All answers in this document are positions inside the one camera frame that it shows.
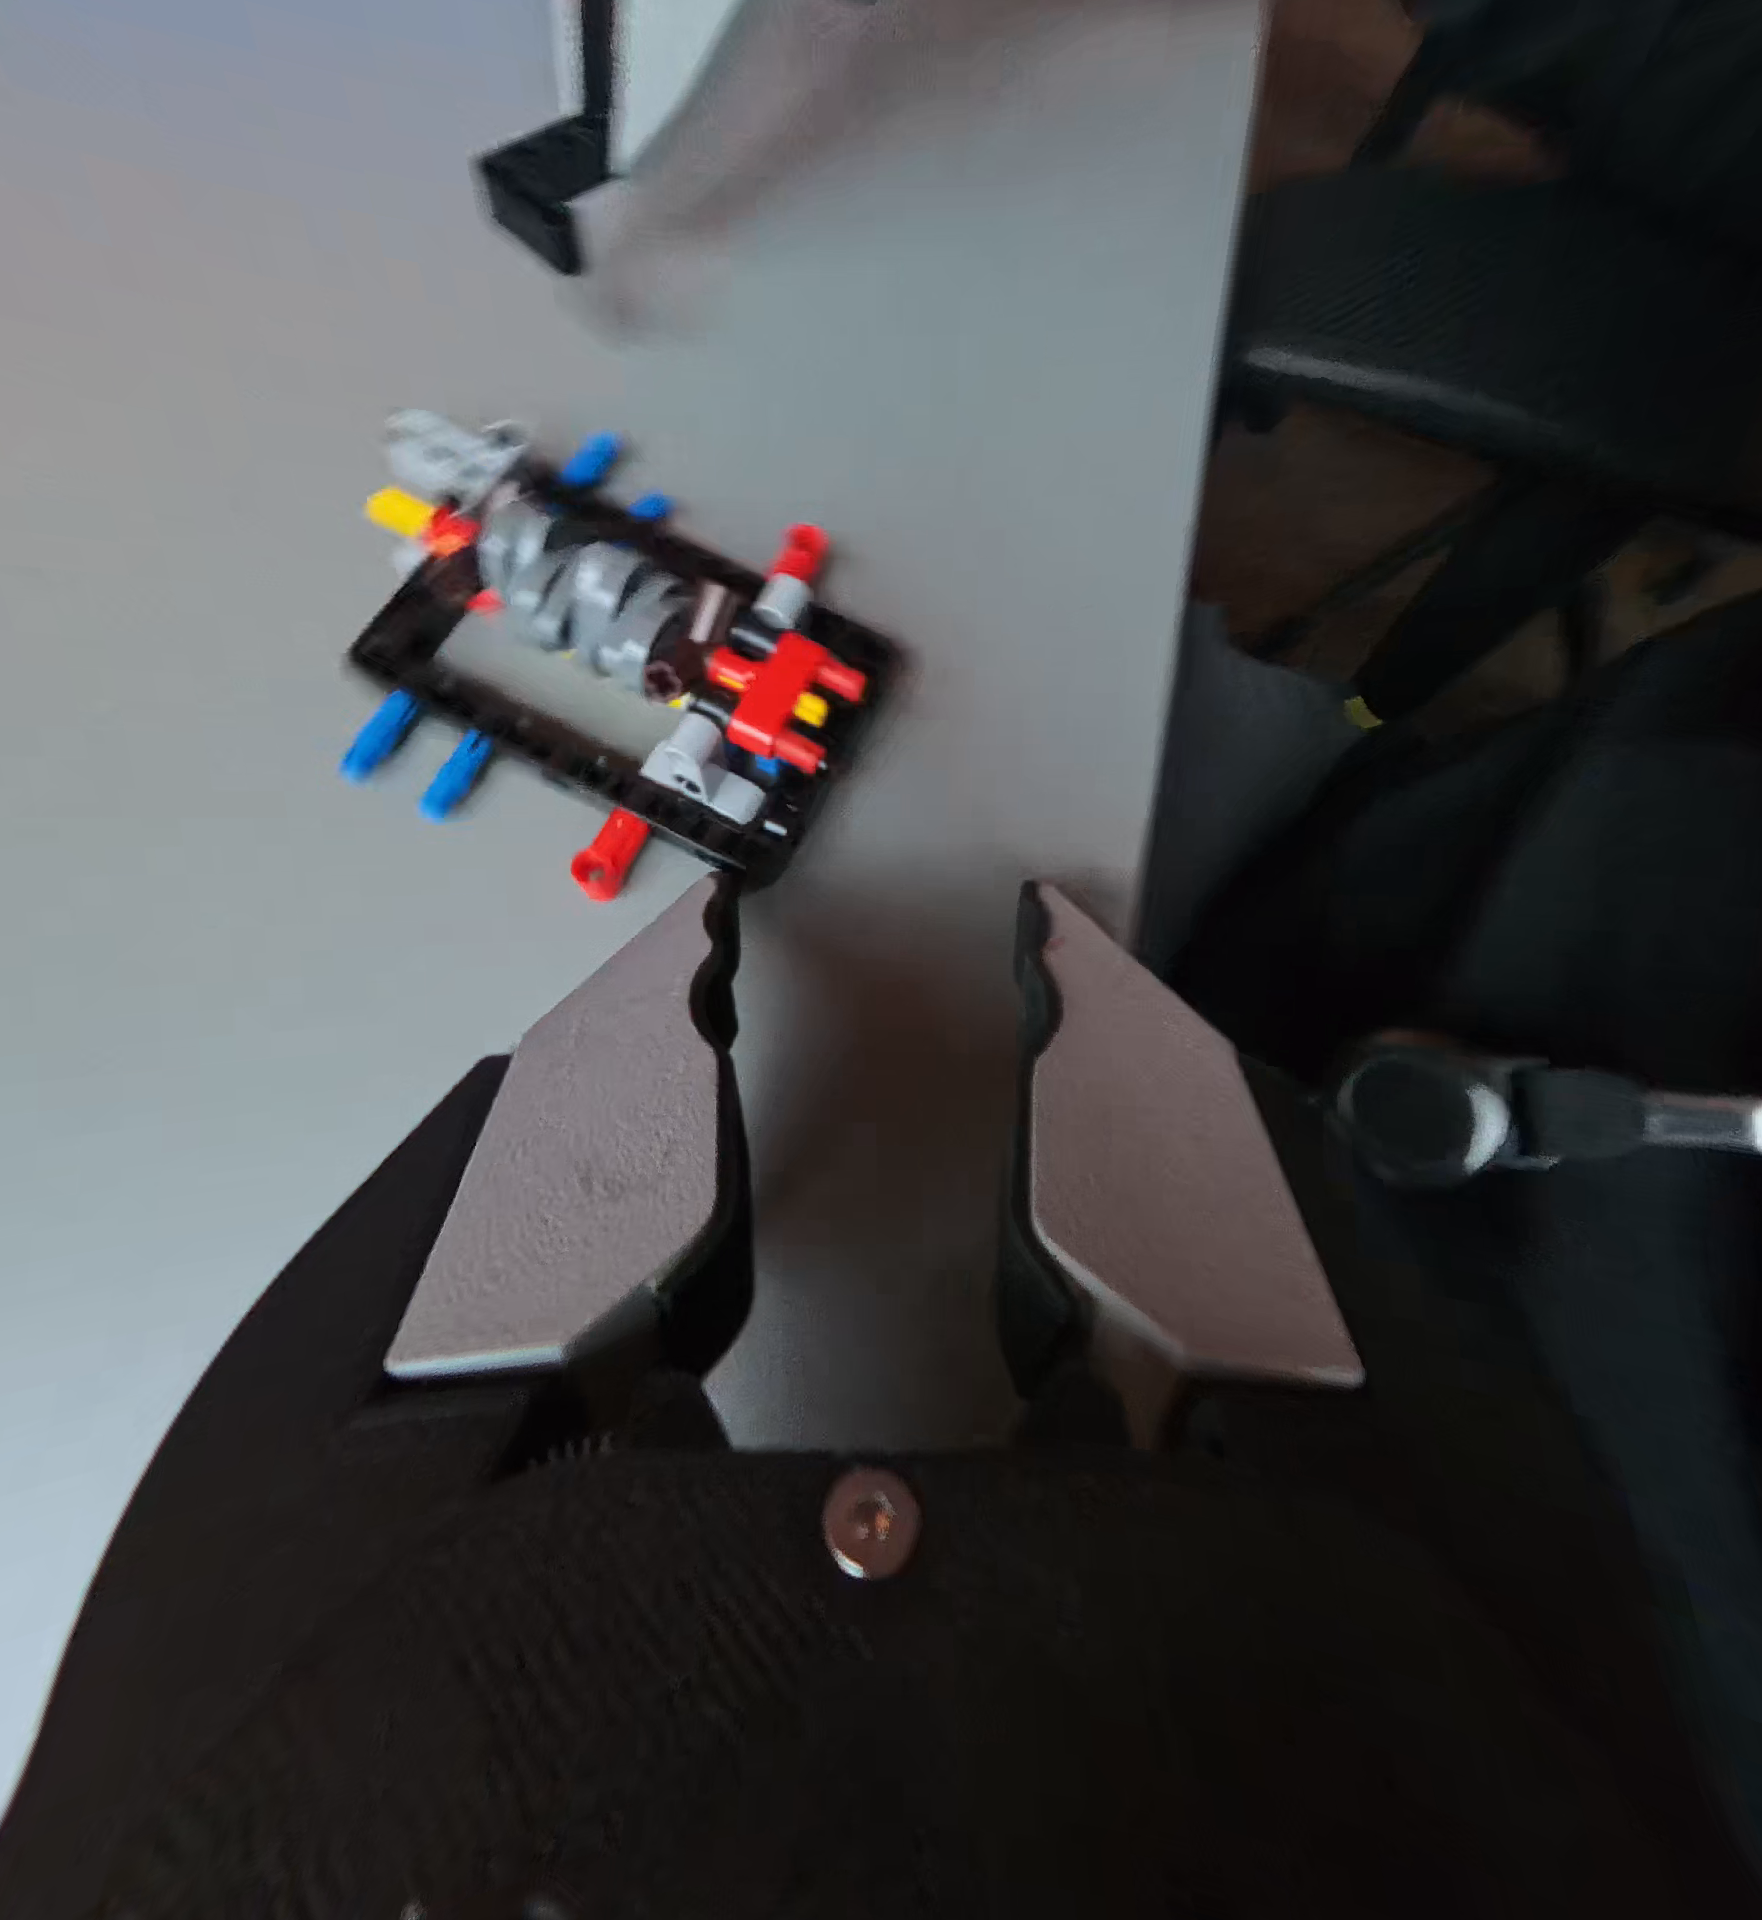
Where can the black office chair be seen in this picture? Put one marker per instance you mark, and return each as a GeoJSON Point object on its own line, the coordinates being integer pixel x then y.
{"type": "Point", "coordinates": [1496, 271]}

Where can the person's torso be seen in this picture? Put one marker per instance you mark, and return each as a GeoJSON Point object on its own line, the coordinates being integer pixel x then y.
{"type": "Point", "coordinates": [1646, 1500]}

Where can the person's grey trouser leg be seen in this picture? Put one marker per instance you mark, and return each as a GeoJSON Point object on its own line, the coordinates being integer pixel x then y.
{"type": "Point", "coordinates": [1240, 781]}

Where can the lego engine frame assembly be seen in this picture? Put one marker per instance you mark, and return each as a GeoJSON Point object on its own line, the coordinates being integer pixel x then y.
{"type": "Point", "coordinates": [596, 599]}

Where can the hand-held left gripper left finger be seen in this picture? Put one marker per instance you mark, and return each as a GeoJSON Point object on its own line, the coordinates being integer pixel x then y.
{"type": "Point", "coordinates": [567, 1200]}

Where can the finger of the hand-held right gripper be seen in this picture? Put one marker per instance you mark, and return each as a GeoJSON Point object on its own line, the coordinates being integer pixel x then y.
{"type": "Point", "coordinates": [665, 53]}
{"type": "Point", "coordinates": [567, 45]}

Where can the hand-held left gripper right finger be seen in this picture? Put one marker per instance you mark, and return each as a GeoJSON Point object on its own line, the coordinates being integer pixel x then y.
{"type": "Point", "coordinates": [1182, 1200]}

